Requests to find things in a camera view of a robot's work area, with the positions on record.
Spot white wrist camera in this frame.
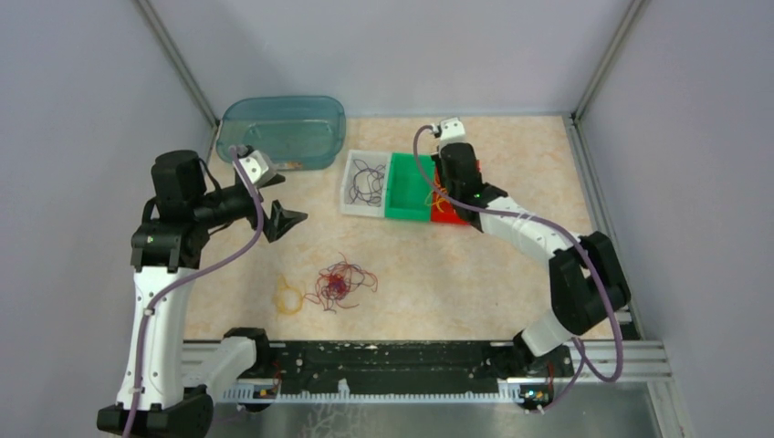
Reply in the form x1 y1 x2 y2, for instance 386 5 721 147
433 117 466 146
237 151 277 189

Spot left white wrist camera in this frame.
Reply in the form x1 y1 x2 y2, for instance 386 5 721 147
237 151 277 189

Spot coloured wire bundle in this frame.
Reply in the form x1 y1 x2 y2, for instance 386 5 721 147
304 254 380 314

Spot white plastic bin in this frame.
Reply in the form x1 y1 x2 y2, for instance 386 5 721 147
339 150 392 218

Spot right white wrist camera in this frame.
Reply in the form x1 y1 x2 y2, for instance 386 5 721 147
433 117 466 146

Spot purple wires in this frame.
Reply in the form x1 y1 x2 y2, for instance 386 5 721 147
346 158 387 208

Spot green plastic bin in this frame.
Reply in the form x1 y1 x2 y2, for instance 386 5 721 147
384 152 434 223

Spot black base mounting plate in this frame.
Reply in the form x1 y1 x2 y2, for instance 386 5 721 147
241 340 563 395

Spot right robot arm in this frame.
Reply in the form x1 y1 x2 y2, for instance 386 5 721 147
432 142 631 376

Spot blue transparent plastic tub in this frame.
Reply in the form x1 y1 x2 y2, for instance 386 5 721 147
215 96 347 171

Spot yellow wires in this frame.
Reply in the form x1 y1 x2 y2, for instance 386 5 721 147
425 187 455 214

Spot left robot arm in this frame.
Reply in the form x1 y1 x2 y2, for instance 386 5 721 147
96 145 306 437

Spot red plastic bin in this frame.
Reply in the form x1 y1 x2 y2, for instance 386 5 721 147
424 154 466 225

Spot white slotted cable duct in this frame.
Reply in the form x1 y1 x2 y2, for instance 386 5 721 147
216 383 525 404

